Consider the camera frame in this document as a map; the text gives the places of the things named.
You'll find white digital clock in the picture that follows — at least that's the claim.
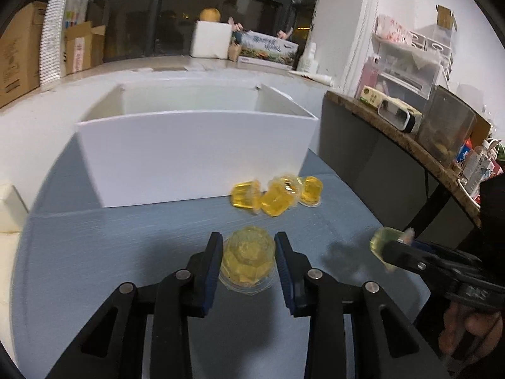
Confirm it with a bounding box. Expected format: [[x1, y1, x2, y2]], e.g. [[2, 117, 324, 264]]
[[377, 98, 423, 134]]

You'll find small open cardboard box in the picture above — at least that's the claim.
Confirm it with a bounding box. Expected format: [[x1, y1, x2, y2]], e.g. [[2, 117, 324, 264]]
[[65, 21, 106, 75]]

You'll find clear plastic drawer organizer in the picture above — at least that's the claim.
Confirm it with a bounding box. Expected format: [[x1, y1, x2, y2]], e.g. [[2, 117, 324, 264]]
[[354, 5, 458, 111]]

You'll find cream tissue box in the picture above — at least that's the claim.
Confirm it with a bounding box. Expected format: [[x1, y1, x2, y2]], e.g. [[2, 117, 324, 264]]
[[358, 86, 389, 109]]

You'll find large cardboard box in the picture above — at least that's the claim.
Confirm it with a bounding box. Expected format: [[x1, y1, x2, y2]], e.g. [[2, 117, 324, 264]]
[[0, 2, 47, 107]]

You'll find dark wooden side table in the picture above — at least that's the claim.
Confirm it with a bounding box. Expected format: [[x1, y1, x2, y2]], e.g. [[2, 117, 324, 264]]
[[318, 91, 504, 255]]

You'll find white foam box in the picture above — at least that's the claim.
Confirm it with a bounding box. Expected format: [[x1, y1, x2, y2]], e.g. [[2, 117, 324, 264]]
[[190, 21, 232, 60]]

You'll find dotted white paper bag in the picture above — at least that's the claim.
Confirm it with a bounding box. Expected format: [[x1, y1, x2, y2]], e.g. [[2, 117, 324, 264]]
[[39, 0, 88, 87]]

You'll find clear plastic jar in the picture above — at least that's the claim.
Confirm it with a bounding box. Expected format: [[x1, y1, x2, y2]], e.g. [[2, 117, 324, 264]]
[[416, 86, 476, 169]]

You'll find cream leather armrest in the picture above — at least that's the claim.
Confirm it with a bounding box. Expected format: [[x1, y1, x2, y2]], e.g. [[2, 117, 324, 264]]
[[1, 182, 28, 364]]

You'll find white storage box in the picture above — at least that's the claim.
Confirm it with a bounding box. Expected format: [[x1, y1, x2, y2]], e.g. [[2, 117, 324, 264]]
[[76, 79, 318, 208]]

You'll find right hand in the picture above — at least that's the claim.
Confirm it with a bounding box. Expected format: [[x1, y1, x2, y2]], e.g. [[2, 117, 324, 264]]
[[439, 302, 503, 363]]

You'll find round yellow fruit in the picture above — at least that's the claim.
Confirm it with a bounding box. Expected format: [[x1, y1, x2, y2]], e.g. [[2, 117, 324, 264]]
[[199, 8, 221, 22]]

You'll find printed landscape carton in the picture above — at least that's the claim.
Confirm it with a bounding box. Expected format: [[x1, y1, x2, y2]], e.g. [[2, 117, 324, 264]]
[[238, 31, 299, 70]]

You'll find yellow jelly cup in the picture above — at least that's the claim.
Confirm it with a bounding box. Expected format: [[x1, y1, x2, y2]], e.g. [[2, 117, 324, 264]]
[[260, 175, 302, 217], [230, 180, 262, 214], [219, 226, 276, 296], [370, 227, 414, 273], [300, 176, 324, 207]]

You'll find white plastic bottle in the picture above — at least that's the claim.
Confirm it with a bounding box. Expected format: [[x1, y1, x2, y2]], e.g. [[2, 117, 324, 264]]
[[297, 43, 318, 74]]

